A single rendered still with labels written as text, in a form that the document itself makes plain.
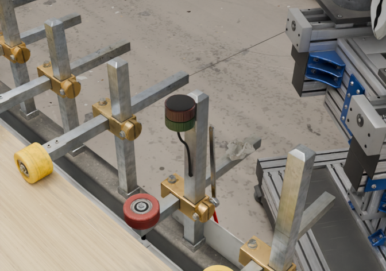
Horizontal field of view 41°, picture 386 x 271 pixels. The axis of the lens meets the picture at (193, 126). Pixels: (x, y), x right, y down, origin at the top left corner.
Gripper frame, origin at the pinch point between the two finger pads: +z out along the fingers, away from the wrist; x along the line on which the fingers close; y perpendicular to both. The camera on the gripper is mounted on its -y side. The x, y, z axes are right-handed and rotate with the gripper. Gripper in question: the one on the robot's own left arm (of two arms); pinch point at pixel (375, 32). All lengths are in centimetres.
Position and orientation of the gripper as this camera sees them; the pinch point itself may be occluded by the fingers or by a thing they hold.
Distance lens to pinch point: 99.4
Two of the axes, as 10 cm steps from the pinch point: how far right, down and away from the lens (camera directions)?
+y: 9.8, -1.1, 1.5
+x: -1.9, -6.2, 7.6
